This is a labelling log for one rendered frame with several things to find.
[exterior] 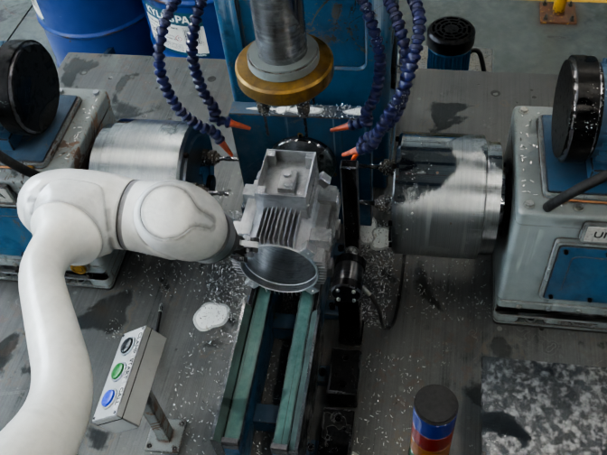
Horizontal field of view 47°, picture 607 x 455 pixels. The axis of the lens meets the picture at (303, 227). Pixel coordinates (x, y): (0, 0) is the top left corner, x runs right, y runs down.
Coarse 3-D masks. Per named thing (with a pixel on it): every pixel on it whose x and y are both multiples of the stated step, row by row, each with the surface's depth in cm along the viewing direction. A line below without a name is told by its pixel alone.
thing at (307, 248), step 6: (258, 174) 145; (324, 174) 142; (318, 180) 142; (324, 180) 142; (330, 180) 143; (324, 186) 143; (306, 240) 132; (306, 246) 131; (312, 246) 132; (300, 252) 132; (306, 252) 131; (312, 252) 131; (246, 282) 143; (252, 282) 142; (312, 288) 140; (318, 288) 141
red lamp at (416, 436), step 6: (414, 426) 100; (414, 432) 101; (414, 438) 102; (420, 438) 100; (426, 438) 99; (444, 438) 98; (450, 438) 100; (420, 444) 102; (426, 444) 100; (432, 444) 100; (438, 444) 100; (444, 444) 100; (432, 450) 101; (438, 450) 101
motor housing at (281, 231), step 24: (264, 216) 137; (288, 216) 134; (312, 216) 138; (336, 216) 144; (264, 240) 131; (288, 240) 130; (240, 264) 138; (264, 264) 146; (288, 264) 147; (312, 264) 144; (288, 288) 143
